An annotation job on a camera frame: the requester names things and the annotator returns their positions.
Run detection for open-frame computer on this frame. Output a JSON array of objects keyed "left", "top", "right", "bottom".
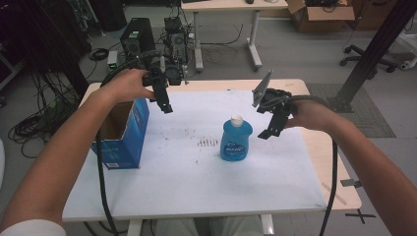
[{"left": 163, "top": 16, "right": 190, "bottom": 65}]

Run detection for blue bottle with white cap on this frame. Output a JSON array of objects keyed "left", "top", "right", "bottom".
[{"left": 219, "top": 114, "right": 254, "bottom": 162}]

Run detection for white desk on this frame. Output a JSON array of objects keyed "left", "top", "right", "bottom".
[{"left": 180, "top": 0, "right": 289, "bottom": 73}]

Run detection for loose black floor cable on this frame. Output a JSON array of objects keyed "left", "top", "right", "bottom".
[{"left": 199, "top": 23, "right": 246, "bottom": 66}]

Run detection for light wooden table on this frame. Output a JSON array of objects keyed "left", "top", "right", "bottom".
[{"left": 62, "top": 78, "right": 363, "bottom": 236}]

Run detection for blue cardboard box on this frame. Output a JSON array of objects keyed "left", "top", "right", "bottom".
[{"left": 90, "top": 97, "right": 150, "bottom": 170}]

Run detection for black computer tower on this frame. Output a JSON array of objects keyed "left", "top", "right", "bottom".
[{"left": 119, "top": 17, "right": 157, "bottom": 61}]

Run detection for small grey power supply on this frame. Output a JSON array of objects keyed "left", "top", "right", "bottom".
[{"left": 107, "top": 49, "right": 119, "bottom": 70}]

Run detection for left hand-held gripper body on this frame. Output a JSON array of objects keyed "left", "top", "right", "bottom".
[{"left": 138, "top": 48, "right": 190, "bottom": 88}]

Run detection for grey floor mat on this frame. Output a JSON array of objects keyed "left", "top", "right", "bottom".
[{"left": 306, "top": 83, "right": 397, "bottom": 139}]

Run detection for black metal stand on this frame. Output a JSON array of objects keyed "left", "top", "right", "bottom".
[{"left": 328, "top": 0, "right": 417, "bottom": 114}]

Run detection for white table mat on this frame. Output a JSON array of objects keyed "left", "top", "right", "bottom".
[{"left": 62, "top": 89, "right": 328, "bottom": 221}]

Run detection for black office chair base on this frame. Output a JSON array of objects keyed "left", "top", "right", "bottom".
[{"left": 339, "top": 44, "right": 399, "bottom": 74}]

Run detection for person's left hand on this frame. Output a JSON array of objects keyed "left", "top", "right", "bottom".
[{"left": 100, "top": 68, "right": 155, "bottom": 104}]

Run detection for grey tape strip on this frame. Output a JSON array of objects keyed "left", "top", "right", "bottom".
[{"left": 339, "top": 178, "right": 364, "bottom": 189}]

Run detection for person's legs in light trousers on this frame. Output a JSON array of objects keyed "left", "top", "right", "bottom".
[{"left": 154, "top": 215, "right": 266, "bottom": 236}]

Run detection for person's right hand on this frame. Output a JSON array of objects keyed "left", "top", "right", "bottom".
[{"left": 284, "top": 98, "right": 332, "bottom": 133}]

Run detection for dark curtain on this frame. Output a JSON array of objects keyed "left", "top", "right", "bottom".
[{"left": 0, "top": 0, "right": 94, "bottom": 97}]

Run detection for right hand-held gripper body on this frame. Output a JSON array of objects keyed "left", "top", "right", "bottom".
[{"left": 251, "top": 69, "right": 295, "bottom": 116}]

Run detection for coiled black cable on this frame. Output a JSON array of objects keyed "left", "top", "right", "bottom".
[{"left": 88, "top": 47, "right": 110, "bottom": 62}]

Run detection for open brown cardboard box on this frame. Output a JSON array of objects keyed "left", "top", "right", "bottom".
[{"left": 285, "top": 0, "right": 356, "bottom": 33}]

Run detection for tangle of black floor cables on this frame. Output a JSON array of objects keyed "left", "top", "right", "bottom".
[{"left": 7, "top": 70, "right": 85, "bottom": 159}]

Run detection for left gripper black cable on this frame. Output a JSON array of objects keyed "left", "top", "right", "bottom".
[{"left": 95, "top": 57, "right": 146, "bottom": 236}]

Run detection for person's white sleeve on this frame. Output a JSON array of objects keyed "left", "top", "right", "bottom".
[{"left": 0, "top": 218, "right": 69, "bottom": 236}]

